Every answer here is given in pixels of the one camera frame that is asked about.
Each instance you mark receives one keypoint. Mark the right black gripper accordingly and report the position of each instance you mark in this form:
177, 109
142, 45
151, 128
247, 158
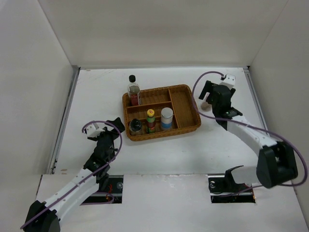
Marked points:
207, 88

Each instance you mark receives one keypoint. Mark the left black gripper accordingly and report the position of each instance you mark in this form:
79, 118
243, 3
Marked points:
106, 132

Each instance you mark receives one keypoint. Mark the pink-cap spice shaker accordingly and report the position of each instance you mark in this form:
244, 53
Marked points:
205, 106

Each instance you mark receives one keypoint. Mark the small black-cap spice jar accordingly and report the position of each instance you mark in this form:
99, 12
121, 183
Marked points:
135, 127

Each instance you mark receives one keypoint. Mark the green sauce bottle yellow cap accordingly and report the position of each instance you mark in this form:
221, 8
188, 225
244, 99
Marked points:
150, 121

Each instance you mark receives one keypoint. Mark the blue-label silver-lid shaker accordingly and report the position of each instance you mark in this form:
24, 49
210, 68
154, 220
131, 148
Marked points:
166, 118

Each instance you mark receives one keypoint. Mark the tall glass red-label bottle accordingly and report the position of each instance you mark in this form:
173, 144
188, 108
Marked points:
133, 91

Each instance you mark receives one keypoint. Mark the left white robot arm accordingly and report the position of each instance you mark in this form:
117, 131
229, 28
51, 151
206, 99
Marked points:
47, 216

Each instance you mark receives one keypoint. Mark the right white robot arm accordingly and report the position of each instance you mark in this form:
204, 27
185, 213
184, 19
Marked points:
276, 160

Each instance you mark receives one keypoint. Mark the woven wicker divided basket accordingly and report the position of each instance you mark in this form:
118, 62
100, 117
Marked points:
178, 98

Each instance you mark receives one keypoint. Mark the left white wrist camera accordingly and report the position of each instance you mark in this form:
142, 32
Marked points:
92, 130

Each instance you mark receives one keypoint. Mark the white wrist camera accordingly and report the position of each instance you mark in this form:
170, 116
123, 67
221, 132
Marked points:
228, 80
92, 130

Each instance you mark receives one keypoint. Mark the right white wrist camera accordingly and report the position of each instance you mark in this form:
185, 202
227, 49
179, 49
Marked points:
228, 80

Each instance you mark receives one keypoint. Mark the aluminium table edge frame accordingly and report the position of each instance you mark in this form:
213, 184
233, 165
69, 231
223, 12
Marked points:
97, 95

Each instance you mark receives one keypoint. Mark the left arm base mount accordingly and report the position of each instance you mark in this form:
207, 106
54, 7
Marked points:
112, 193

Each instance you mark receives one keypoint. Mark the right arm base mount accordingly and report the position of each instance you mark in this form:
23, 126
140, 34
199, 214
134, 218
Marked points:
224, 189

